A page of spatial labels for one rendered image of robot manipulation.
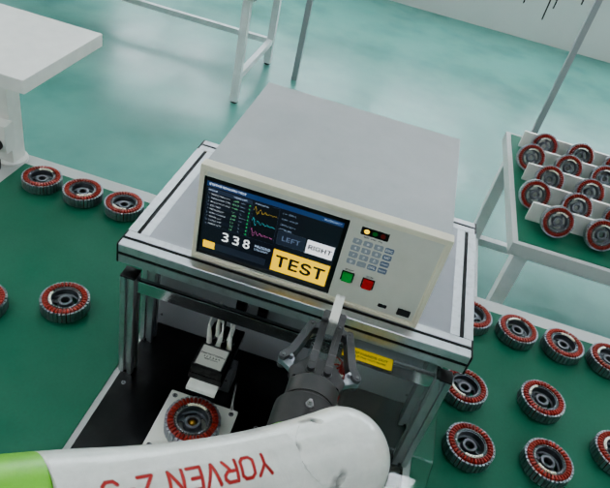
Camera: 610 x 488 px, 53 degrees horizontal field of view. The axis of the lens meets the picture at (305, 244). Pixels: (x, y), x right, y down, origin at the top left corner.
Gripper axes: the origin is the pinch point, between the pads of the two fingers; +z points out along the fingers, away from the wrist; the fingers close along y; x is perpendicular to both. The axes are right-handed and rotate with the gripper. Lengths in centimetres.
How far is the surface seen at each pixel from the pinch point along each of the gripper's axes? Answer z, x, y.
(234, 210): 9.5, 7.2, -21.9
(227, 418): 2.0, -39.3, -14.5
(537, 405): 34, -39, 54
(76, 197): 55, -38, -79
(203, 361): 3.0, -25.4, -21.5
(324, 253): 9.5, 4.3, -4.8
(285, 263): 9.5, -0.8, -11.2
